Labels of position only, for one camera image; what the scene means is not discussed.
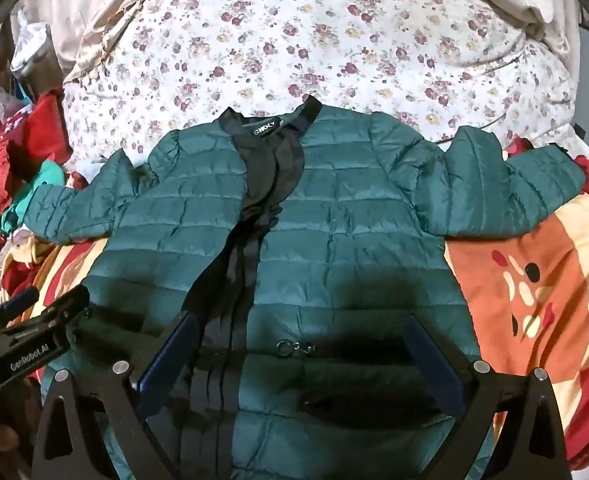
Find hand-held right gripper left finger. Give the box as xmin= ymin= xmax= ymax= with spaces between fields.
xmin=30 ymin=310 xmax=200 ymax=480

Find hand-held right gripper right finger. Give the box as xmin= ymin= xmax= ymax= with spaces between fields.
xmin=402 ymin=314 xmax=573 ymax=480

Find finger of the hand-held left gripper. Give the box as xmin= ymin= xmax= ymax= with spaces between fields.
xmin=0 ymin=287 xmax=41 ymax=322
xmin=0 ymin=285 xmax=92 ymax=341

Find green puffer jacket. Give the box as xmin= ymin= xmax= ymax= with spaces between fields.
xmin=23 ymin=94 xmax=588 ymax=480

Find orange printed blanket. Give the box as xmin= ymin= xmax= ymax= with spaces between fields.
xmin=0 ymin=135 xmax=589 ymax=466

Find bright green cloth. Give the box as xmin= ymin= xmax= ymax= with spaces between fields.
xmin=0 ymin=157 xmax=68 ymax=237

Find red cloth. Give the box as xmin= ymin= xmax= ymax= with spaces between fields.
xmin=0 ymin=89 xmax=74 ymax=203

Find clear plastic bag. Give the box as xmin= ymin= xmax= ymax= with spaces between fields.
xmin=8 ymin=10 xmax=65 ymax=92

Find beige satin cover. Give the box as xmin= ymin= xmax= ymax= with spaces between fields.
xmin=49 ymin=0 xmax=190 ymax=86

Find floral quilt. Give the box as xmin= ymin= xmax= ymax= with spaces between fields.
xmin=62 ymin=0 xmax=583 ymax=171

